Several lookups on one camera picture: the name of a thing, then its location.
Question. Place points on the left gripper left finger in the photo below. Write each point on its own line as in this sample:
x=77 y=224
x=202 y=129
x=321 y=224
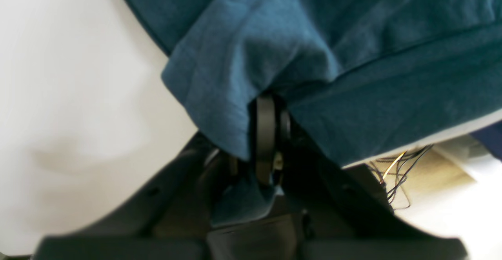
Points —
x=169 y=218

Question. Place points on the dark blue t-shirt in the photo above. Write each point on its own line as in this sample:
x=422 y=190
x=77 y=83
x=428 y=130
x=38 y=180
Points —
x=360 y=77

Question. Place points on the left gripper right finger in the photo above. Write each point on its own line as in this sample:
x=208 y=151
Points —
x=341 y=220

